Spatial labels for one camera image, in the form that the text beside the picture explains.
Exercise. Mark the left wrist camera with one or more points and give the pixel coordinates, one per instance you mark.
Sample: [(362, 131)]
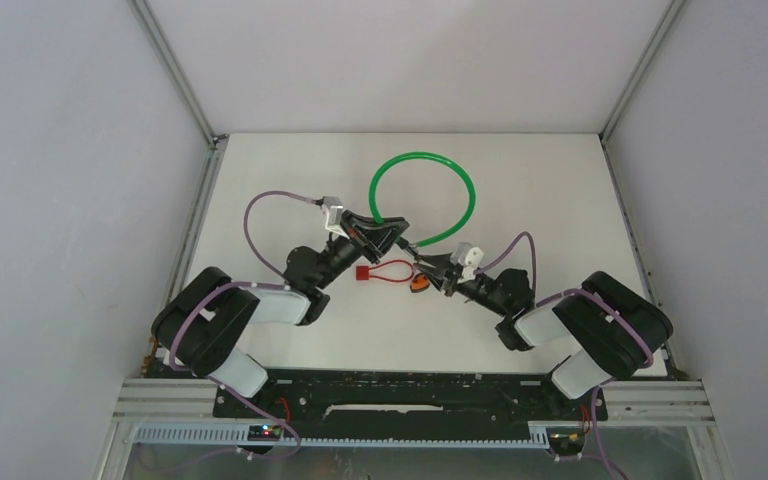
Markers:
[(332, 209)]

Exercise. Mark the silver keys of green lock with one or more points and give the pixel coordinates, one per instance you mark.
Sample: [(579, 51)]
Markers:
[(413, 252)]

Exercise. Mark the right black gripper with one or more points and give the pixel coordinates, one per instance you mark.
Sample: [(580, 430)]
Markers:
[(438, 276)]

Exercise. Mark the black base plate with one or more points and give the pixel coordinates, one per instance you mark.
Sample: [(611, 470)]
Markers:
[(419, 405)]

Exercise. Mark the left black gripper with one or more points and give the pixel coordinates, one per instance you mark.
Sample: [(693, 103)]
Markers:
[(369, 238)]

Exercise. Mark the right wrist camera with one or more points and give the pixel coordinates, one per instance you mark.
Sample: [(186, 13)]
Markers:
[(467, 259)]

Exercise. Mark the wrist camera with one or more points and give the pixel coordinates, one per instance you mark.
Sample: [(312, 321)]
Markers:
[(467, 259), (332, 209)]

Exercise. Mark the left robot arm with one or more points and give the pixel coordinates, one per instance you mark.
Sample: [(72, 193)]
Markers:
[(202, 325)]

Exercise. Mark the red cable lock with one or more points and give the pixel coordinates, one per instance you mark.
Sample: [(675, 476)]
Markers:
[(393, 271)]

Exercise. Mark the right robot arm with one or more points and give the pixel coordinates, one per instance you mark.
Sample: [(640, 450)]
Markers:
[(617, 330)]

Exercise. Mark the grey cable duct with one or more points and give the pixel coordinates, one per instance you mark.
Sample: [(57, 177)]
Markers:
[(240, 435)]

